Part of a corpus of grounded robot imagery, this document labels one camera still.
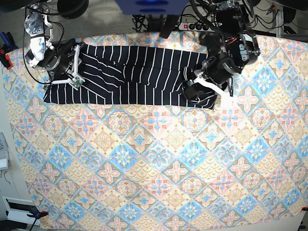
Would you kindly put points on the white floor box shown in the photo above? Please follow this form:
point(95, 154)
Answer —
point(18, 209)

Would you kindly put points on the white wrist camera bracket left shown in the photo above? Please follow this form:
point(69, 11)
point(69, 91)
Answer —
point(227, 101)

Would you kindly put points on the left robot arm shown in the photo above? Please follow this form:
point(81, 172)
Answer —
point(237, 47)

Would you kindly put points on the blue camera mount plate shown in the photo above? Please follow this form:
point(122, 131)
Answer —
point(172, 7)

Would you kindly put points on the colourful patterned tablecloth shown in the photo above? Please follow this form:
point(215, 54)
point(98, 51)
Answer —
point(149, 168)

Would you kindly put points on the red orange table clamp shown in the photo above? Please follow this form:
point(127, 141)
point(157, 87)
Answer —
point(5, 60)

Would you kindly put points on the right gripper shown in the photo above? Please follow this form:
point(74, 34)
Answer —
point(59, 59)

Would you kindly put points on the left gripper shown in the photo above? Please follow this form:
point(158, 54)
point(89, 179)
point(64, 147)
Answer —
point(195, 92)

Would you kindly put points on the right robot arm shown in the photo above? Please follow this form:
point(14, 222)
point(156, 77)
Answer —
point(40, 30)

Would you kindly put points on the white labelled power strip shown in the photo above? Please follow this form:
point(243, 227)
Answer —
point(197, 26)

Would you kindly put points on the blue black bar clamp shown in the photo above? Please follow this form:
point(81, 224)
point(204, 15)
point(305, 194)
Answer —
point(37, 214)

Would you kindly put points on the navy white striped T-shirt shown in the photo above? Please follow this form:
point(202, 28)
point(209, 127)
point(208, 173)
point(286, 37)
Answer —
point(129, 75)

